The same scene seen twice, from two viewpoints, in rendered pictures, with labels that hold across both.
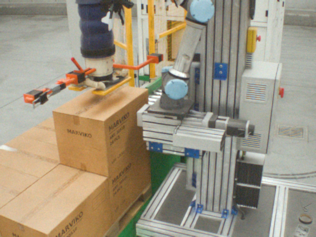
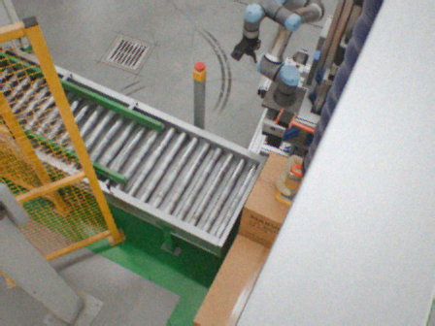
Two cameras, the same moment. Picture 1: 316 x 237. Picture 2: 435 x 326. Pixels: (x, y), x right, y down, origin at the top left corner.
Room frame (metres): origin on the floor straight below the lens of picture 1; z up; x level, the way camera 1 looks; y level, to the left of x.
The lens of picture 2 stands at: (2.92, 1.48, 3.32)
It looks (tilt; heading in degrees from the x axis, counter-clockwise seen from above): 61 degrees down; 264
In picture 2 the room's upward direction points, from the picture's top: 6 degrees clockwise
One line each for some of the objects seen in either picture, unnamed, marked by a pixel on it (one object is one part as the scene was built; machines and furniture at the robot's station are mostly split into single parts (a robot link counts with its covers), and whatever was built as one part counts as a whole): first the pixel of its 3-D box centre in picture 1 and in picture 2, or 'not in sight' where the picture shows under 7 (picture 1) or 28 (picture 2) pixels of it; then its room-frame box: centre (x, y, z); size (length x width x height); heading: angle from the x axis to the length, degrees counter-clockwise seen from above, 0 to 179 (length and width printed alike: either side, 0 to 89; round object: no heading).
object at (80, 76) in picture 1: (75, 77); not in sight; (2.09, 0.47, 1.18); 0.10 x 0.08 x 0.06; 63
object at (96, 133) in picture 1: (104, 125); (300, 213); (2.32, 0.35, 0.74); 0.60 x 0.40 x 0.40; 154
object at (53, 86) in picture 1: (52, 89); not in sight; (1.90, 0.57, 1.18); 0.07 x 0.07 x 0.04; 63
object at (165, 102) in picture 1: (172, 97); not in sight; (1.96, -0.10, 1.09); 0.15 x 0.15 x 0.10
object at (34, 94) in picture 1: (34, 96); not in sight; (1.78, 0.63, 1.18); 0.08 x 0.07 x 0.05; 153
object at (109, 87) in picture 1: (112, 82); not in sight; (2.27, 0.27, 1.08); 0.34 x 0.10 x 0.05; 153
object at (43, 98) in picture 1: (50, 94); not in sight; (1.80, 0.55, 1.18); 0.31 x 0.03 x 0.05; 165
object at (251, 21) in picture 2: not in sight; (252, 16); (2.69, -0.16, 1.78); 0.09 x 0.08 x 0.11; 51
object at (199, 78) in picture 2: not in sight; (199, 115); (2.93, -0.51, 0.50); 0.07 x 0.07 x 1.00; 63
